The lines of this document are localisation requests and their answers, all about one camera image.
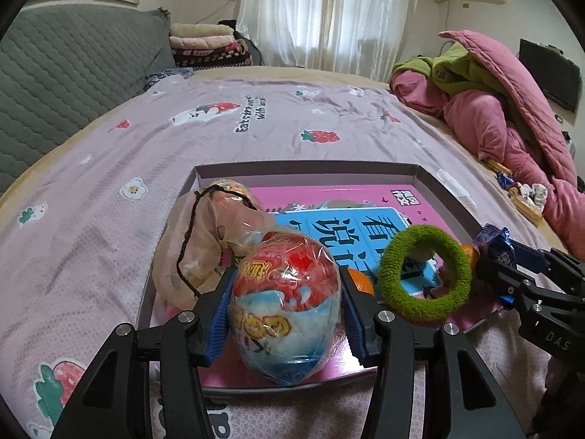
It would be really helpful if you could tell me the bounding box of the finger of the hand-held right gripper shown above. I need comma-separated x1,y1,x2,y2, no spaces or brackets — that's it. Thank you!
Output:
475,258,537,309
507,240,585,298

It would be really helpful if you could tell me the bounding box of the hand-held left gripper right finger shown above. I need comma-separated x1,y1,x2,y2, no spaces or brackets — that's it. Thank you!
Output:
340,274,526,439

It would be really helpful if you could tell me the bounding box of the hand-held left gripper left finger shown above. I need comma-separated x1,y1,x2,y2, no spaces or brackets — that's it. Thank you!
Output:
50,267,238,439

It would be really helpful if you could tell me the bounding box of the blue snack packet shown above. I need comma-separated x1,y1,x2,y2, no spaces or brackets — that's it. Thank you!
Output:
473,224,517,266

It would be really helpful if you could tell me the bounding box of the small orange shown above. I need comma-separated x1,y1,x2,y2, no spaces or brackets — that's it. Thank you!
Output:
459,244,480,269

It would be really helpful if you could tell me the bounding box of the large orange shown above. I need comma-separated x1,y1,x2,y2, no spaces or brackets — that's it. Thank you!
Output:
347,269,375,305

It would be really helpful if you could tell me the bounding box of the green fuzzy ring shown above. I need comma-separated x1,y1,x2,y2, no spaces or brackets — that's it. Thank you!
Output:
378,225,473,326

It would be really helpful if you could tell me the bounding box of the blue and white toy egg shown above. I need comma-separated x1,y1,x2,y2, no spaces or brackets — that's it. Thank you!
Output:
227,233,343,387

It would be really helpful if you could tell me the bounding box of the beige mesh drawstring bag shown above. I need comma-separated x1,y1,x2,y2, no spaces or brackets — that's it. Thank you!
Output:
153,180,277,309

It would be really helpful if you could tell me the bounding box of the shallow purple cardboard box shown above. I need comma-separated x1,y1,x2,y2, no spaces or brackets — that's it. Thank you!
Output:
137,161,526,396

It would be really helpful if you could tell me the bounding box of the long biscuit packet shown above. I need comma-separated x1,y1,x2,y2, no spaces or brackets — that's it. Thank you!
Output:
509,192,544,226

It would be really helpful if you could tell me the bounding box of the white patterned scrunchie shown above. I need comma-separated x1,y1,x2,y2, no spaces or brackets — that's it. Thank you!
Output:
514,183,548,205

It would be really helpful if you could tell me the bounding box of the pink book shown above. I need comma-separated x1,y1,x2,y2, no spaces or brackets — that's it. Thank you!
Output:
201,185,503,389

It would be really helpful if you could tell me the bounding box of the white cabinet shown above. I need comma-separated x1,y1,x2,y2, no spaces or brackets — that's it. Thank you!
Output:
564,132,580,165

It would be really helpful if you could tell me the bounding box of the pink quilt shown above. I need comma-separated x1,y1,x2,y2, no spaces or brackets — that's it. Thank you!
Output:
389,30,585,261

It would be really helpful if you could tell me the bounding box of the black television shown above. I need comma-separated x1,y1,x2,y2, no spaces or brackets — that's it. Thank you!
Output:
518,39,581,113

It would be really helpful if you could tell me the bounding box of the green blanket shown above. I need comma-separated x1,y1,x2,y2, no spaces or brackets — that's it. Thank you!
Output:
393,43,517,115

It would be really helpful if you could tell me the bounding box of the dark floral cloth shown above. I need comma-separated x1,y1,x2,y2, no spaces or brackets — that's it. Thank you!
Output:
144,68,195,92

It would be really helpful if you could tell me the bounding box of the beige bed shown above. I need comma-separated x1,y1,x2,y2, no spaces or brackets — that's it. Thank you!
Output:
0,65,563,248

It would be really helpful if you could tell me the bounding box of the dark patterned folded blanket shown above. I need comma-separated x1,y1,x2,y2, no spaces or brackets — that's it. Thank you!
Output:
174,41,253,71

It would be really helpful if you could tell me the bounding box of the pink folded blanket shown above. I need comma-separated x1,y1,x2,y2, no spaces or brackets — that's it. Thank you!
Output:
170,34,237,51

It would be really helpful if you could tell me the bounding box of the grey quilted headboard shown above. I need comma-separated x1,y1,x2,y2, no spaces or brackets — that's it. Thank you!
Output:
0,7,177,197

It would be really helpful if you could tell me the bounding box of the beige folded blanket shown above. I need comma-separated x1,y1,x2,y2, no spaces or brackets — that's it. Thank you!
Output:
170,23,234,38

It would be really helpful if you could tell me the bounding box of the white sheer curtain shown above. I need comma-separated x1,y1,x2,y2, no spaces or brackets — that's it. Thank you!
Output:
238,0,421,78

